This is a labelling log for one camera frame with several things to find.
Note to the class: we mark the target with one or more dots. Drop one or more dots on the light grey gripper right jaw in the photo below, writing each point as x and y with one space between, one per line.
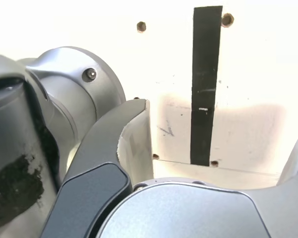
188 213

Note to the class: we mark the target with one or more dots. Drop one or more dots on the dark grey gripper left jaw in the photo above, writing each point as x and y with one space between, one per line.
96 153

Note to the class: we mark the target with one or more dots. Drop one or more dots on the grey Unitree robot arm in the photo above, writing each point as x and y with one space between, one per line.
69 99

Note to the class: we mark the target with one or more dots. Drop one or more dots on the black tape strip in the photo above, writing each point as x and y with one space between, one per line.
206 74

